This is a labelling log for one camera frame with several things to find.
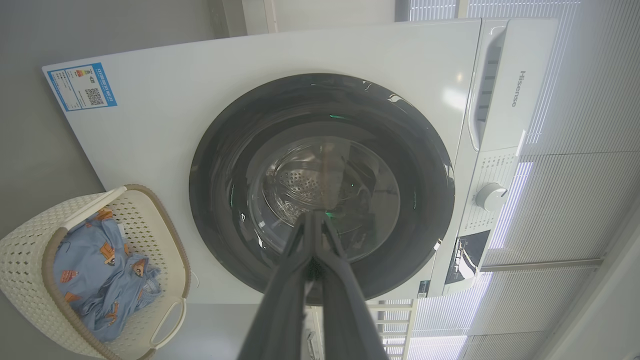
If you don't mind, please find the dark round glass washer door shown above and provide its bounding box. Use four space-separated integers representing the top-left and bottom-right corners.
189 73 456 307

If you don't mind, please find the white detergent drawer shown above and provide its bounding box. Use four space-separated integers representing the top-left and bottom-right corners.
467 19 559 153

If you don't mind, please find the cream perforated laundry basket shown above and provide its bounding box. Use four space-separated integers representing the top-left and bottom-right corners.
0 184 192 360

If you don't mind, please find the blue energy label sticker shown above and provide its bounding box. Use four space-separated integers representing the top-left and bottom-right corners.
47 62 118 112

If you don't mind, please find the white round control knob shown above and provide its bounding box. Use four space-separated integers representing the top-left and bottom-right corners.
475 182 509 212

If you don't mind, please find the stainless steel washer drum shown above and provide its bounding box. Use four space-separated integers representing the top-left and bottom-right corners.
249 136 401 262

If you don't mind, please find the white front-load washing machine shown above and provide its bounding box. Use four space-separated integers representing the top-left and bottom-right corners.
42 17 559 306

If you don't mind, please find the washing machine control panel display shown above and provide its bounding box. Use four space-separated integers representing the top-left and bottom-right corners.
445 230 491 286

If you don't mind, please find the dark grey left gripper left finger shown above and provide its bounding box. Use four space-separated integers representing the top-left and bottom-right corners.
237 210 321 360

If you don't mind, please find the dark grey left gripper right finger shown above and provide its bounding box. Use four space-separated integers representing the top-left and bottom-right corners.
315 211 389 360

